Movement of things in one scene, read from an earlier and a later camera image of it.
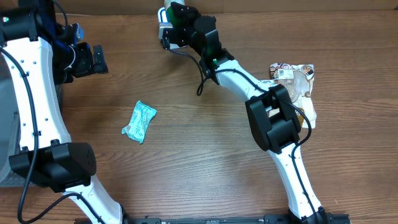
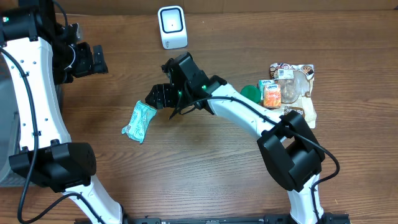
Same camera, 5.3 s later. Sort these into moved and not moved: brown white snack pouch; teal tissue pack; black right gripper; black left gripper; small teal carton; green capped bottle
Moved: green capped bottle; black right gripper
Not moved: small teal carton; black left gripper; brown white snack pouch; teal tissue pack
